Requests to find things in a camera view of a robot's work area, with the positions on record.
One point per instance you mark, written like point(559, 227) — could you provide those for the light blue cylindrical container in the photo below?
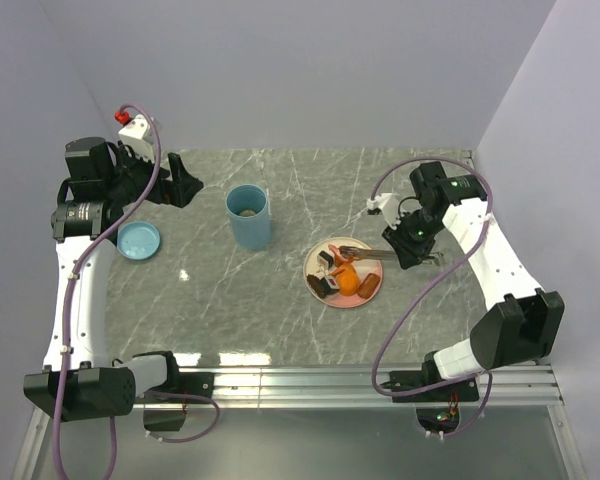
point(253, 233)

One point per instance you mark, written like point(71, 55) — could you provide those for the sushi roll red centre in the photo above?
point(329, 285)

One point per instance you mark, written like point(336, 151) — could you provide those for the light blue round lid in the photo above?
point(138, 241)

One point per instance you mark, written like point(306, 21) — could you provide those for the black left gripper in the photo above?
point(178, 191)

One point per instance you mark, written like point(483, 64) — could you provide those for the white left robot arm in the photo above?
point(106, 183)

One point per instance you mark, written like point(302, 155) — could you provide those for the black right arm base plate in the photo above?
point(405, 380)

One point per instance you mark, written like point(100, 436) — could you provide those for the pink round plate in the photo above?
point(362, 267)

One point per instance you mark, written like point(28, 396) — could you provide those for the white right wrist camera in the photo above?
point(386, 205)

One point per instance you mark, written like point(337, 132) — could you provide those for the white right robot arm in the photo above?
point(521, 320)

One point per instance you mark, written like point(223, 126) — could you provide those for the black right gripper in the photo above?
point(409, 253)

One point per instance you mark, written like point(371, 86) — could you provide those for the brown grilled meat piece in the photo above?
point(369, 285)

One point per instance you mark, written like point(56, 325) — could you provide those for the orange fried shrimp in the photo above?
point(342, 265)

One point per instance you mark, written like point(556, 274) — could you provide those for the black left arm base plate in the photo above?
point(187, 388)

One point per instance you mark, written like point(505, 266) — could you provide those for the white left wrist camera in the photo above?
point(138, 134)

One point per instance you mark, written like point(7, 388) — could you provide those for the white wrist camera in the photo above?
point(138, 134)
point(386, 205)

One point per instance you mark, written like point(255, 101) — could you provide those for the sushi roll orange centre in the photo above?
point(325, 261)

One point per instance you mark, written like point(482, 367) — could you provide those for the steel serving tongs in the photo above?
point(357, 253)

